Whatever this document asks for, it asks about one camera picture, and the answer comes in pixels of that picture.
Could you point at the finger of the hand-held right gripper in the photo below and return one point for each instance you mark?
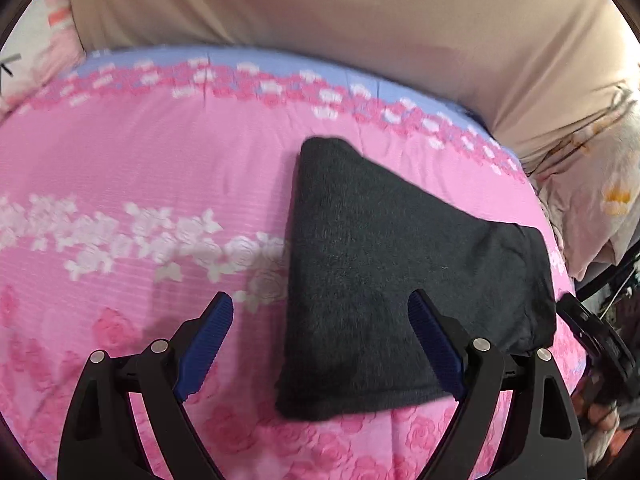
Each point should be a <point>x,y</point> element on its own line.
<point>597,335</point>

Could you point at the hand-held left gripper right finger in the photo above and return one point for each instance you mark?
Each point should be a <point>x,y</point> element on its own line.
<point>435,345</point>

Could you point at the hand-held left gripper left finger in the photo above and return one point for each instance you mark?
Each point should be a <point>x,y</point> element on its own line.
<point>207,345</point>

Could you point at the dark grey pants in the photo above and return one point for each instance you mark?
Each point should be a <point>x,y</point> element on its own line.
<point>375,285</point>

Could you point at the pale floral blanket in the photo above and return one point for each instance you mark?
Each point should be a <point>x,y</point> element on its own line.
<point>590,200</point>

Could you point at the pink rose print bed sheet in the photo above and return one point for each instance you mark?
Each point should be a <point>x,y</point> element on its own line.
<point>125,160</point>

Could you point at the beige cloth cover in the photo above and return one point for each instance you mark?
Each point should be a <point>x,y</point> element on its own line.
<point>350,10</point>

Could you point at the white rabbit face cushion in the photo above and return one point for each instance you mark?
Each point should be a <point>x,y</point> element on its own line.
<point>40,25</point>

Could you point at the black metal frame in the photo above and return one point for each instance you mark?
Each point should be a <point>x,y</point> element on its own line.
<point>607,272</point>

